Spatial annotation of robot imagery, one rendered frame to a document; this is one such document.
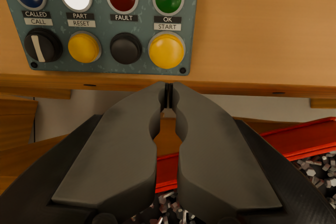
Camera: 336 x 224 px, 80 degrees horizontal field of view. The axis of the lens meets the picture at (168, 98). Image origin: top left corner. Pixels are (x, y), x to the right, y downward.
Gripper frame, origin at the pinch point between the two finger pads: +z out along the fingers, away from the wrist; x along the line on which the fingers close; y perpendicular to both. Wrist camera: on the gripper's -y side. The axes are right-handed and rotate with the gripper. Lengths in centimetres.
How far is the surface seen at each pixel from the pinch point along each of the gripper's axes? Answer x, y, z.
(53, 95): -52, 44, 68
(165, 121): -0.1, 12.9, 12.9
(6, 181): -29.5, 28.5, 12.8
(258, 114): 50, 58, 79
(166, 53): -0.2, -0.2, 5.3
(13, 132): -72, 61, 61
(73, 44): -7.8, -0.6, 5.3
